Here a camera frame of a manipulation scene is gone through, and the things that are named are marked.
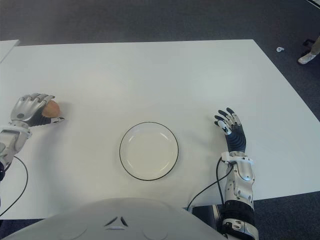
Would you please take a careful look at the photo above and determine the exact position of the adjacent white table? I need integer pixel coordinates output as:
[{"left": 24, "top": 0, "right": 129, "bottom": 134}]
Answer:
[{"left": 0, "top": 38, "right": 21, "bottom": 64}]

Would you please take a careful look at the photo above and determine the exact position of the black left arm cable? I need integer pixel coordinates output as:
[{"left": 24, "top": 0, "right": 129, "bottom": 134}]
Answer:
[{"left": 0, "top": 155, "right": 29, "bottom": 217}]

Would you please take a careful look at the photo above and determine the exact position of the white shoe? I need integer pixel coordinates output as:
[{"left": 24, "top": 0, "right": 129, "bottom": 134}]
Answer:
[{"left": 297, "top": 51, "right": 319, "bottom": 65}]

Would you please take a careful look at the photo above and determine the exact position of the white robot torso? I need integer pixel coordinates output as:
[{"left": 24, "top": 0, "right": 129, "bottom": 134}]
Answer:
[{"left": 0, "top": 197, "right": 226, "bottom": 240}]

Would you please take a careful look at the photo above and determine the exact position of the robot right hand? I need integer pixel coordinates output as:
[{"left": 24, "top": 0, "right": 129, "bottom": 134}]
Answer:
[{"left": 214, "top": 107, "right": 248, "bottom": 153}]

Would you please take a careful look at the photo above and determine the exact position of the yellow-red apple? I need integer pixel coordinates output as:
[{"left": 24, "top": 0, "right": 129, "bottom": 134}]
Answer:
[{"left": 41, "top": 99, "right": 62, "bottom": 119}]

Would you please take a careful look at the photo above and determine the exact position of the white plate with black rim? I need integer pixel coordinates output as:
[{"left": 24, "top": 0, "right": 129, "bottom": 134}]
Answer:
[{"left": 118, "top": 121, "right": 180, "bottom": 182}]

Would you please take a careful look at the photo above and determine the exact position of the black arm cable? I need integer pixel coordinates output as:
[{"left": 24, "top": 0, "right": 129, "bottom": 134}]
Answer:
[
  {"left": 0, "top": 155, "right": 29, "bottom": 217},
  {"left": 186, "top": 158, "right": 231, "bottom": 210}
]

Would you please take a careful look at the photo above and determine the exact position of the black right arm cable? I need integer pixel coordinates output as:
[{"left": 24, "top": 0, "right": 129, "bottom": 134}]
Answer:
[{"left": 186, "top": 158, "right": 231, "bottom": 210}]

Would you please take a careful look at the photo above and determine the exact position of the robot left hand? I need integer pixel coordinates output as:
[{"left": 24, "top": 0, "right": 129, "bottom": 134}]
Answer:
[{"left": 11, "top": 92, "right": 65, "bottom": 127}]

